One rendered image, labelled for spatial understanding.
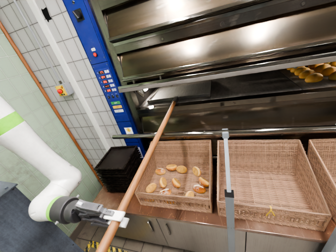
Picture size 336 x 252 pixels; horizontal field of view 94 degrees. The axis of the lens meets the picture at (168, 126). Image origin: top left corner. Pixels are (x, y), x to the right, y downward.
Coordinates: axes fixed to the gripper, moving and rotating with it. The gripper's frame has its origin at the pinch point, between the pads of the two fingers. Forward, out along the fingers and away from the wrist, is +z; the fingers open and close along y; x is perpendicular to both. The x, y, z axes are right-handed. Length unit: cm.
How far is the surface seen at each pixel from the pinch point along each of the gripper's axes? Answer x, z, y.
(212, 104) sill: -88, 29, 1
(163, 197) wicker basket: -40, -6, 47
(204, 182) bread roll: -60, 20, 54
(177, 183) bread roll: -57, -1, 54
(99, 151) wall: -87, -98, 46
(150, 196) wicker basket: -40, -16, 48
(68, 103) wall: -87, -103, -13
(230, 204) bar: -28, 37, 29
